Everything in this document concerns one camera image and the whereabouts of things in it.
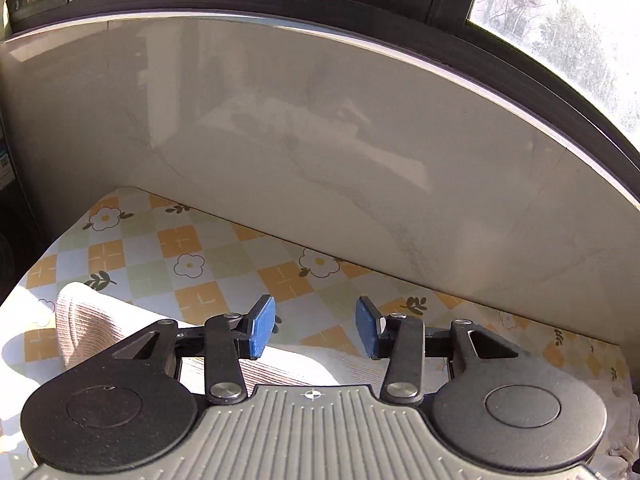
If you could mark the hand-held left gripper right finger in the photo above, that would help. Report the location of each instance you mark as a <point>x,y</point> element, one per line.
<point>367,327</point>

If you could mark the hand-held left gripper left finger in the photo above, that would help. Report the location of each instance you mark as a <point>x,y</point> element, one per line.
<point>262,327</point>

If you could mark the beige ribbed pants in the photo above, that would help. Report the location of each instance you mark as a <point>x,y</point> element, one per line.
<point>95,320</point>

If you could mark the floral checkered tablecloth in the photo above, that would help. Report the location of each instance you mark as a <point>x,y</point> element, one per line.
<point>200,260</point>

